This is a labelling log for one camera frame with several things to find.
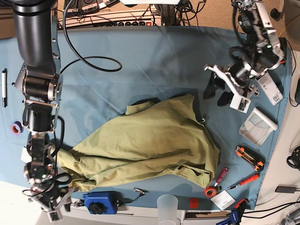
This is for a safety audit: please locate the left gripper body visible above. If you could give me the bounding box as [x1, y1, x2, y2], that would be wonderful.
[204, 64, 259, 113]

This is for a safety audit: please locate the white patterned notebook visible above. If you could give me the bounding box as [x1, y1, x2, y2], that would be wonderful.
[239, 107, 278, 147]

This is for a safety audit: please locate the orange screwdriver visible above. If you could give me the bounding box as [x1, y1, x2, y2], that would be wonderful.
[227, 173, 260, 190]

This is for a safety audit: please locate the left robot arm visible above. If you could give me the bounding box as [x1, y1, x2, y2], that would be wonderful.
[203, 0, 285, 113]

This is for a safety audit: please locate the red plastic block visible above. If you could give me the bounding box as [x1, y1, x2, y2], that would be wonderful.
[189, 198, 199, 209]

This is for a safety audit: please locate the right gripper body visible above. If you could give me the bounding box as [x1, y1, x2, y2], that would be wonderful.
[29, 186, 75, 222]

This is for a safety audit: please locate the purple tape roll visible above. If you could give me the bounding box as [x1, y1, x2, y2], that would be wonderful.
[11, 121, 23, 135]

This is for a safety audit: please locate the white paper card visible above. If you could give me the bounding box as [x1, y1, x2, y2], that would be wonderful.
[21, 147, 32, 163]

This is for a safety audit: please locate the metal key clip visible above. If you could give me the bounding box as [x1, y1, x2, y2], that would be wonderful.
[133, 187, 148, 195]

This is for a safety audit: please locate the blue plastic box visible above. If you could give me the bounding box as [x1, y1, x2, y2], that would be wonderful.
[82, 191, 122, 215]

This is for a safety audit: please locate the white marker pen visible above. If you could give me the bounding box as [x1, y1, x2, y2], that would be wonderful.
[1, 68, 8, 108]

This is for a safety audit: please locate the white power strip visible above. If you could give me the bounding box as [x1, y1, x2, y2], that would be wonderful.
[66, 8, 163, 28]

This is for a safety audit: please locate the blue bar clamp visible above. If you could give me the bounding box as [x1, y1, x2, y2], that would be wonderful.
[216, 198, 248, 225]

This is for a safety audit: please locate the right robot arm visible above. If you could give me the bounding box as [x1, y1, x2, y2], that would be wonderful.
[13, 0, 75, 222]

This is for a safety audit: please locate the orange tape roll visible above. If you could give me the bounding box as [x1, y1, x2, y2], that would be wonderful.
[204, 186, 218, 198]

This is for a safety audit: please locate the blue table cloth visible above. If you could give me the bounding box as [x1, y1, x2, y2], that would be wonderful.
[0, 26, 292, 210]

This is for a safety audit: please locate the translucent plastic cup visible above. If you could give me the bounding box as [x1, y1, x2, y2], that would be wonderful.
[157, 195, 178, 225]

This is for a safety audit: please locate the pink glue tube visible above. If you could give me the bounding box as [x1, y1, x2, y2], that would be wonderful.
[214, 167, 229, 187]

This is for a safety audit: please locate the olive green t-shirt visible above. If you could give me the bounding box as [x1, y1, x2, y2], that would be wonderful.
[58, 94, 220, 191]

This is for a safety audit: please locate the white square packet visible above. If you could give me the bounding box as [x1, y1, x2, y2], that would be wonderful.
[211, 190, 236, 210]

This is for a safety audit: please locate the orange utility knife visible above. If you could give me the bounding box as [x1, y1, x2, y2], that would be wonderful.
[235, 146, 265, 173]

